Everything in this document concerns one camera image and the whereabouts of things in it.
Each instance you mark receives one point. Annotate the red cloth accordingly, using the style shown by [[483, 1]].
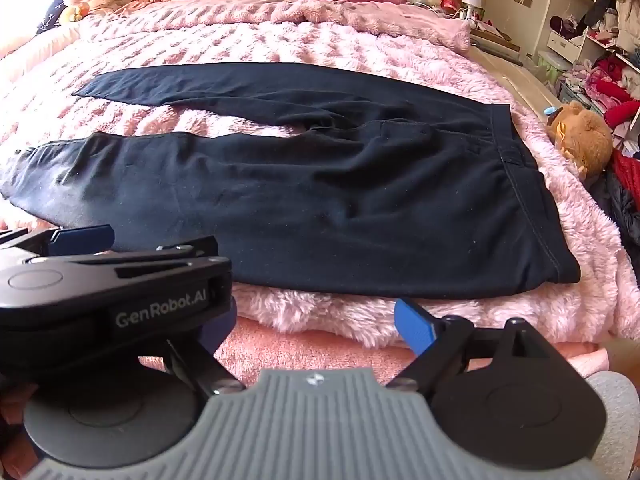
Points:
[[627, 167]]

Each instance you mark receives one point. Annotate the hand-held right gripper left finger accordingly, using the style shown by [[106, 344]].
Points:
[[222, 325]]

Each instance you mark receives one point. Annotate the black jacket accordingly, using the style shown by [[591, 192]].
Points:
[[620, 210]]

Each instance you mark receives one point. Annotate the pile of colourful clothes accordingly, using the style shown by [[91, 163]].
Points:
[[612, 90]]

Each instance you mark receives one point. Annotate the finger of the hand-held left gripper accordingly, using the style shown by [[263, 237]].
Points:
[[85, 236], [165, 266]]

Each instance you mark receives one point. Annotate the pink fluffy blanket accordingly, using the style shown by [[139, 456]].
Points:
[[560, 240]]

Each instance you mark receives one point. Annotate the beige mattress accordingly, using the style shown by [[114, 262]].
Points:
[[515, 77]]

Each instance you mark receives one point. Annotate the dark blue cloth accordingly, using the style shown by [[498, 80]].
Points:
[[50, 17]]

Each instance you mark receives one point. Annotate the white shelf unit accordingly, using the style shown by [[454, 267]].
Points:
[[575, 5]]

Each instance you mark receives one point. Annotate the brown teddy bear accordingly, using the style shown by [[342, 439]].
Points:
[[590, 137]]

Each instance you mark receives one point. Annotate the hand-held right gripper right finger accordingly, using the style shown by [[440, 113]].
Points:
[[413, 326]]

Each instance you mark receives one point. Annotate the black pants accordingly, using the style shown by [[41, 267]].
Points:
[[310, 195]]

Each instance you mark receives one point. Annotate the white table lamp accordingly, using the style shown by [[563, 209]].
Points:
[[471, 2]]

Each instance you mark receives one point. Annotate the pale green storage box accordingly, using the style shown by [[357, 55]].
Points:
[[554, 67]]

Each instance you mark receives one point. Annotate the cream nightstand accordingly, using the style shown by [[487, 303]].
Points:
[[492, 35]]

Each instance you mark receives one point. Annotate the grey fleece cloth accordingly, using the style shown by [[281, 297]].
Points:
[[620, 410]]

